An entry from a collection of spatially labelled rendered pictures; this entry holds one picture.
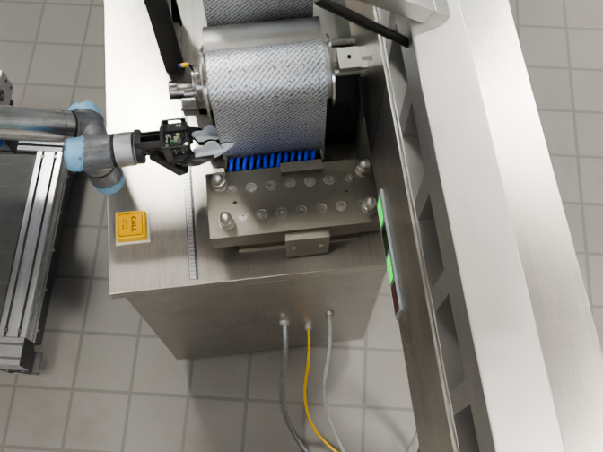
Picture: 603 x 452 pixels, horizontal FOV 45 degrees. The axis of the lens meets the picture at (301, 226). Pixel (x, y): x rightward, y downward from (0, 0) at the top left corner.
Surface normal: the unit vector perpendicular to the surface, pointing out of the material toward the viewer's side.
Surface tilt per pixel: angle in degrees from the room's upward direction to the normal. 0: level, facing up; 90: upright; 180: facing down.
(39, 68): 0
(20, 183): 0
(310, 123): 90
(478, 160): 0
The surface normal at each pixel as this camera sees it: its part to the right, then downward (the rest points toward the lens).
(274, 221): 0.00, -0.37
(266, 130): 0.11, 0.92
